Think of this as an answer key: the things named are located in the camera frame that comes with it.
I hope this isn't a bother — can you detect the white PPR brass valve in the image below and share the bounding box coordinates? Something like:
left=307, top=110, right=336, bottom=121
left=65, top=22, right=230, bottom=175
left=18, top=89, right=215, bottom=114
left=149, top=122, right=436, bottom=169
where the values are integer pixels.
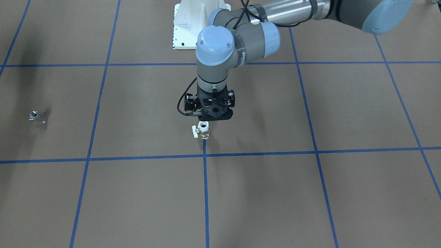
left=192, top=121, right=211, bottom=140

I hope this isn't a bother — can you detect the small chrome pipe fitting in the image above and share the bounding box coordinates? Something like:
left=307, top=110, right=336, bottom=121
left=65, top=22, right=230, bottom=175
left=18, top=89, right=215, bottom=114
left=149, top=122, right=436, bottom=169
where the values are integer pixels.
left=29, top=111, right=47, bottom=124

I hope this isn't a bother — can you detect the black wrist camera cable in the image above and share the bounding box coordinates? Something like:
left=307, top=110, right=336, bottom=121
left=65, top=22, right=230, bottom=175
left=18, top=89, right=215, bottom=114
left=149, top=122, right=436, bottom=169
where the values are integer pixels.
left=177, top=76, right=202, bottom=116

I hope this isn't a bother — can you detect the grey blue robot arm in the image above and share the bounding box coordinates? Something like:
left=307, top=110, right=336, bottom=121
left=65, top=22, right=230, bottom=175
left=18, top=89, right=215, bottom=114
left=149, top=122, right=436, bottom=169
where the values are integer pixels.
left=177, top=0, right=413, bottom=121

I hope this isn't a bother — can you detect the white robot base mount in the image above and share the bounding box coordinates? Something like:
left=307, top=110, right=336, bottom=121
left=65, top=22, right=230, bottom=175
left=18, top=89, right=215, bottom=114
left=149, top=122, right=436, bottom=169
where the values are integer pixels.
left=172, top=0, right=231, bottom=49

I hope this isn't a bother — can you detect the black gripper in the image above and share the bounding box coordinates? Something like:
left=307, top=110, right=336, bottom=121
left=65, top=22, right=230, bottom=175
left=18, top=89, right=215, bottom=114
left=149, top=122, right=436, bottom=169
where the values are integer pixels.
left=185, top=87, right=236, bottom=121

